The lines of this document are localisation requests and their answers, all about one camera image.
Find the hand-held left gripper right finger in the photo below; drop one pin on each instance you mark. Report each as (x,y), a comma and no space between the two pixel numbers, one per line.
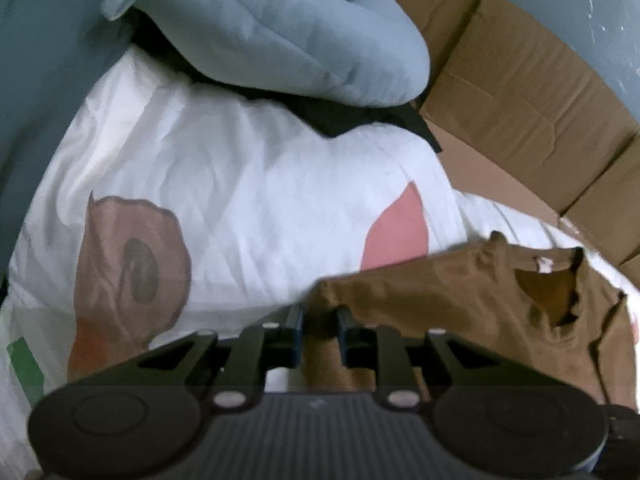
(344,337)

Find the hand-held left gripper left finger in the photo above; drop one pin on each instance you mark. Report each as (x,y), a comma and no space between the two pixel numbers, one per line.
(298,336)

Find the brown printed t-shirt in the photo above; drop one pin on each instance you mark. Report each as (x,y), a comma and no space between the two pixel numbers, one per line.
(450,300)

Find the white cartoon printed bedsheet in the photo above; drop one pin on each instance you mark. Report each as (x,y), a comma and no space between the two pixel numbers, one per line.
(250,170)

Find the flattened cardboard sheet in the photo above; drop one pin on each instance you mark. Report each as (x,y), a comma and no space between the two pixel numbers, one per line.
(520,110)

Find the grey-blue bed sheet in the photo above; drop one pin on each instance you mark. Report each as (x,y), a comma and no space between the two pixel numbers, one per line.
(40,60)

